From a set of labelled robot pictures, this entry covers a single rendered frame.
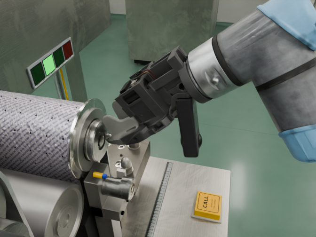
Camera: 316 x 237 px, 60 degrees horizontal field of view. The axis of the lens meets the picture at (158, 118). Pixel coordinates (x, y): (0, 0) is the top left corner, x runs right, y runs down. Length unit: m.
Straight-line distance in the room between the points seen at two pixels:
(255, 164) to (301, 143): 1.94
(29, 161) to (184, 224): 0.45
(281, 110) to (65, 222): 0.37
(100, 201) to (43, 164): 0.12
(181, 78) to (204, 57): 0.04
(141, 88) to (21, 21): 0.54
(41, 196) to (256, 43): 0.36
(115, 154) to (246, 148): 1.74
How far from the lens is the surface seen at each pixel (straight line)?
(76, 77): 1.47
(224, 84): 0.36
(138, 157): 0.77
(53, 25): 0.98
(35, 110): 0.50
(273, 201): 2.10
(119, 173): 0.71
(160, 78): 0.39
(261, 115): 2.82
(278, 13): 0.34
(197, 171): 0.92
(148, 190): 0.86
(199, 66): 0.36
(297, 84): 0.34
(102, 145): 0.51
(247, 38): 0.34
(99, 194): 0.51
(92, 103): 0.49
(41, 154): 0.49
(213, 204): 0.82
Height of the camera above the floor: 1.58
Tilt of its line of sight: 37 degrees down
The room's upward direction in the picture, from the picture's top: straight up
